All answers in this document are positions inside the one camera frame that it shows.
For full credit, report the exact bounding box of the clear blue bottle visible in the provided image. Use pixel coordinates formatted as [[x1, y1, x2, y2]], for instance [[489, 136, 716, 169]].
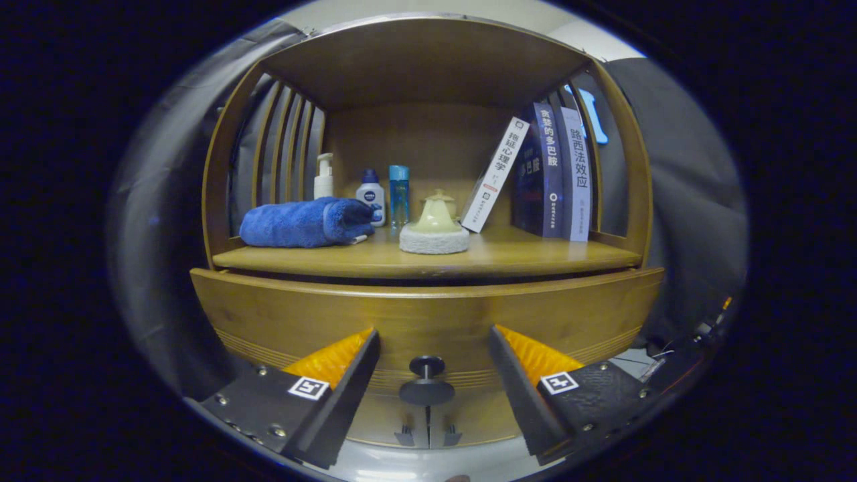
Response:
[[389, 165, 410, 228]]

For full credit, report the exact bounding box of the blue folded towel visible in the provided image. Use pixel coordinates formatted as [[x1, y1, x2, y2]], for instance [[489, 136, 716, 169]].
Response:
[[239, 197, 377, 248]]

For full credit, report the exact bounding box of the white pump bottle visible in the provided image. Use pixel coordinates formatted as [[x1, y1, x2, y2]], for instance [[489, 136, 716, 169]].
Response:
[[313, 153, 335, 200]]

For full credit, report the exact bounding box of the light blue book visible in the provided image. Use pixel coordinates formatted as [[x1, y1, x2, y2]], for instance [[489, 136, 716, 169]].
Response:
[[561, 107, 593, 242]]

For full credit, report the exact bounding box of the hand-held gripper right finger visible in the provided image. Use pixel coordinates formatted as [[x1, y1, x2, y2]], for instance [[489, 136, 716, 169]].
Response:
[[488, 325, 653, 466]]

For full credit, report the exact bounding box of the dark blue book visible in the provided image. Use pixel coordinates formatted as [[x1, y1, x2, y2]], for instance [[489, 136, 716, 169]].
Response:
[[512, 102, 565, 239]]

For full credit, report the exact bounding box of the white book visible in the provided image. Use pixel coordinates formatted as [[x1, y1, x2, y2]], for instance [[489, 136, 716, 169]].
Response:
[[461, 117, 530, 234]]

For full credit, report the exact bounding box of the black floor equipment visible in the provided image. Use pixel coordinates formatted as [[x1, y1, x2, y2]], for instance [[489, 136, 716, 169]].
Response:
[[629, 295, 737, 396]]

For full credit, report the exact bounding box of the wooden drawer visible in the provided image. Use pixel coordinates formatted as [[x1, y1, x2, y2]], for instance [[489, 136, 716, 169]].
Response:
[[189, 266, 665, 407]]

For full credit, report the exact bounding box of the wooden countertop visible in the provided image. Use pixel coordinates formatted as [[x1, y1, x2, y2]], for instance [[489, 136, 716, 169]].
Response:
[[212, 224, 643, 280]]

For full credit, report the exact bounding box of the wooden cabinet door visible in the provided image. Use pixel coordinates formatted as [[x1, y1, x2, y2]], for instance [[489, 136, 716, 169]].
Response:
[[428, 388, 523, 446], [348, 392, 429, 448]]

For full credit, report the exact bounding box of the wooden cabinet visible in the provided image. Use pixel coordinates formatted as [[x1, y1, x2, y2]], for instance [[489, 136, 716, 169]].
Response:
[[201, 17, 653, 449]]

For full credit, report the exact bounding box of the white bottle blue cap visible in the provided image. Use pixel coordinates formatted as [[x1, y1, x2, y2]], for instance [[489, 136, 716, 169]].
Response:
[[355, 169, 387, 227]]

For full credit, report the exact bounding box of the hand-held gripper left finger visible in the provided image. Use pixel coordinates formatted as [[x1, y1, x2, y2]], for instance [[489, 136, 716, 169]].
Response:
[[198, 328, 381, 469]]

